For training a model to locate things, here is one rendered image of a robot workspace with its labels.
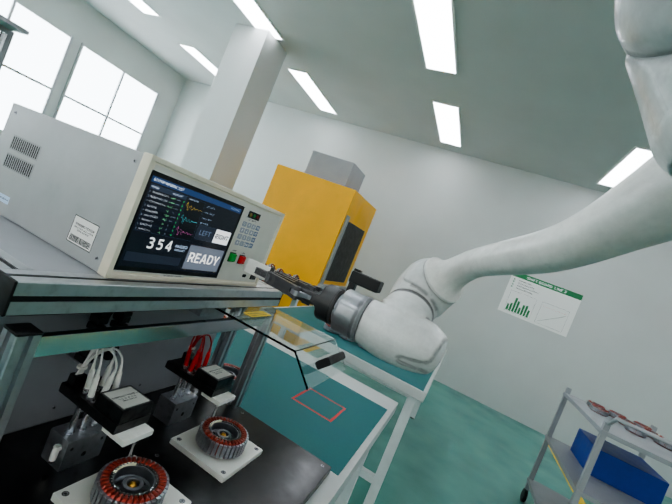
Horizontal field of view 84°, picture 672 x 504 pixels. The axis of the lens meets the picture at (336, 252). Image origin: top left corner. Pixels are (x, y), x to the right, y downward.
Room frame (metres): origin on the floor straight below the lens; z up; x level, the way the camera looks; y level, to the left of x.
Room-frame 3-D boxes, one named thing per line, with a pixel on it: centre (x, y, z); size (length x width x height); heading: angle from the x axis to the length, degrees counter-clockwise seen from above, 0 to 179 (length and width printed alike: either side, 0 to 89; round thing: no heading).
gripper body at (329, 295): (0.76, -0.01, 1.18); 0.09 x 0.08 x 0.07; 69
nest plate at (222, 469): (0.83, 0.08, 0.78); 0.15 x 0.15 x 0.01; 69
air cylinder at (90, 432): (0.66, 0.30, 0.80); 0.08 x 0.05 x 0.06; 159
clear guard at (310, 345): (0.91, 0.06, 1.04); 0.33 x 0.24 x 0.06; 69
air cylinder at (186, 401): (0.88, 0.22, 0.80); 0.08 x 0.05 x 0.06; 159
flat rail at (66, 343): (0.76, 0.22, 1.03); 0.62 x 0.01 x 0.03; 159
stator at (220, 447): (0.83, 0.08, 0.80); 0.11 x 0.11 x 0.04
